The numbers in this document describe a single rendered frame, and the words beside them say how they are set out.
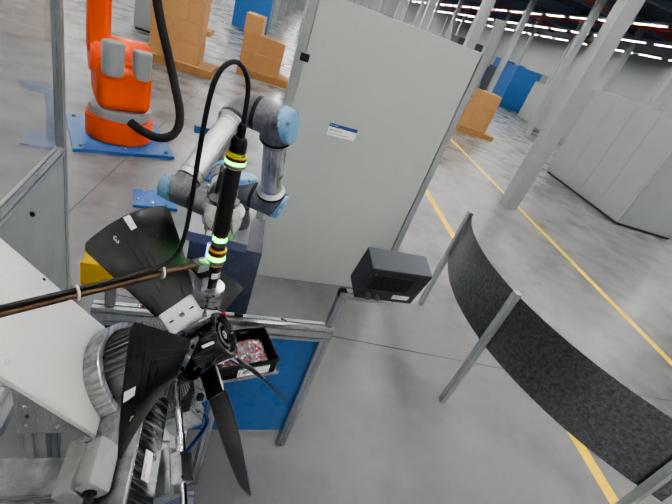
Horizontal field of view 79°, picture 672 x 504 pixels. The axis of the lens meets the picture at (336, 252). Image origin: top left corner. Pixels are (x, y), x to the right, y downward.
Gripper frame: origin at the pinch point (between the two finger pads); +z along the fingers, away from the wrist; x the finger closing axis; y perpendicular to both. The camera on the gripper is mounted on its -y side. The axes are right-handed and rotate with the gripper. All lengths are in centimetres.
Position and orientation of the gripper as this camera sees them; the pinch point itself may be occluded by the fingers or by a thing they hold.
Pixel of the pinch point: (222, 225)
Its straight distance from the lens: 93.5
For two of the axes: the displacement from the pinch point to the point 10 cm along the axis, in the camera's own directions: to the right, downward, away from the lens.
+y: -3.1, 8.1, 5.0
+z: 2.0, 5.6, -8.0
